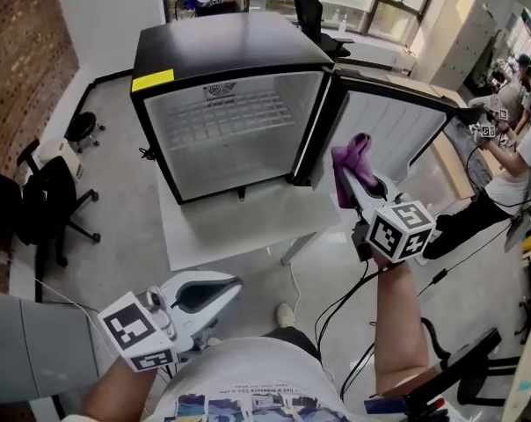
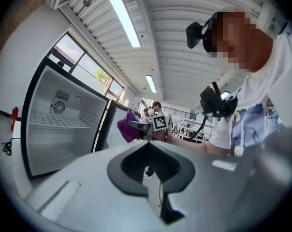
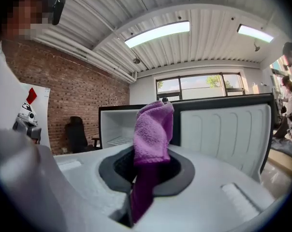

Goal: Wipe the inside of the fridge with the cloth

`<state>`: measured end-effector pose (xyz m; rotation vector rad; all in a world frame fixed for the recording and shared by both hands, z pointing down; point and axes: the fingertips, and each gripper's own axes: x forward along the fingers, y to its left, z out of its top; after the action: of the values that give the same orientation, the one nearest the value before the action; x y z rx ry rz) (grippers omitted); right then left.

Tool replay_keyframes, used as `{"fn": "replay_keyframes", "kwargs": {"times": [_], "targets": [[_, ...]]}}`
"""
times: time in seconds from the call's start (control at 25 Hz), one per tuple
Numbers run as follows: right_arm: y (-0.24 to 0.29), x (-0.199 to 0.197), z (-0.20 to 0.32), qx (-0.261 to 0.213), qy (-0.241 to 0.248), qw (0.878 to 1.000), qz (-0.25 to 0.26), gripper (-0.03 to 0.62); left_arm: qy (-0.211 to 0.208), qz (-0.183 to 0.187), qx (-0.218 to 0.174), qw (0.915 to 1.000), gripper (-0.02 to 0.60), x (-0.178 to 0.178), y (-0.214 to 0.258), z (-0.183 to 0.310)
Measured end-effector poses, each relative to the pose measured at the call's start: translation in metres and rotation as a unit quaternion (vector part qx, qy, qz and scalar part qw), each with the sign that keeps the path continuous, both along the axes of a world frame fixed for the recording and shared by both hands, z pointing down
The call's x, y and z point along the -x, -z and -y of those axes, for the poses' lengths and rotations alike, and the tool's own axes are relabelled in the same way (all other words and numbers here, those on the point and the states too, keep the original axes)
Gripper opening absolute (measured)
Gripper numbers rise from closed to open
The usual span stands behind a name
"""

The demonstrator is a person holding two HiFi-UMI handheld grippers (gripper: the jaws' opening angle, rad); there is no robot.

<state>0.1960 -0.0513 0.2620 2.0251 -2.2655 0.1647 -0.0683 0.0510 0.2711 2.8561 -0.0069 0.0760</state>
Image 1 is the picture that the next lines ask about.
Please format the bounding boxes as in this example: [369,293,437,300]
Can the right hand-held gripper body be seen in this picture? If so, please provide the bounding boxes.
[352,193,440,266]

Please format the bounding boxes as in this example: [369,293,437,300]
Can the person's white printed t-shirt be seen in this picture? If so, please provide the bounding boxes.
[146,336,460,422]

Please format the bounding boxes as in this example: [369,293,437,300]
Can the person's right forearm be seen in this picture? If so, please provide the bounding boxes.
[370,252,429,395]

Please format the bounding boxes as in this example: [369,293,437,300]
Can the black slatted chair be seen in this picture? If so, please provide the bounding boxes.
[456,356,524,408]

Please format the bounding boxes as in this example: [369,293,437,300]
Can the long black floor cable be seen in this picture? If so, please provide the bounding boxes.
[417,217,513,298]

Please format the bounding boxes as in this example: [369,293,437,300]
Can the black mini fridge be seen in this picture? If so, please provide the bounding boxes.
[129,10,460,206]

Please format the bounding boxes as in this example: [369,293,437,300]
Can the person's black shorts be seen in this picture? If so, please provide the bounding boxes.
[260,326,322,360]

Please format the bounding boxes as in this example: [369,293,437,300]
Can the black round stool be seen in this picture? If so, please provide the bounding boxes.
[65,111,107,154]

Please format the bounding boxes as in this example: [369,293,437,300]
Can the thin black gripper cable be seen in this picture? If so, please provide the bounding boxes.
[313,259,383,402]

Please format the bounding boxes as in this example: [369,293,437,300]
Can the small white appliance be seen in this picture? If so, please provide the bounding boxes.
[38,140,85,185]

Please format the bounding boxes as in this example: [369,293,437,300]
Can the thick black cable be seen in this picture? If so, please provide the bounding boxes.
[418,316,452,360]

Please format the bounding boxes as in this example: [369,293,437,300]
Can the white plastic grid rack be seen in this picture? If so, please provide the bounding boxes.
[162,90,295,151]

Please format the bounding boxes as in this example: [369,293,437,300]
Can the black headrest office chair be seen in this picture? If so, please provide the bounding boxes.
[293,0,353,59]

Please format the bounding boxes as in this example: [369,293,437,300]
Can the purple cleaning cloth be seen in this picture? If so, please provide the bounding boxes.
[331,133,379,208]

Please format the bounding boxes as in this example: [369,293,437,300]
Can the white rectangular table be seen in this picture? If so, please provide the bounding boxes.
[155,164,344,273]

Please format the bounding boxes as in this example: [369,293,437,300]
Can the thin white gripper cable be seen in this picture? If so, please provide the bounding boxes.
[33,277,104,340]

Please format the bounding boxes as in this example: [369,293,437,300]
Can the person's left forearm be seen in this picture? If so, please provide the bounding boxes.
[80,358,159,422]

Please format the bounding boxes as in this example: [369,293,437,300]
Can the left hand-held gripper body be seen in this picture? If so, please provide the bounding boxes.
[97,284,197,373]

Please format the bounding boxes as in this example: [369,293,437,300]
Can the black armrest office chair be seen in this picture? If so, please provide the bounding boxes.
[0,137,102,268]

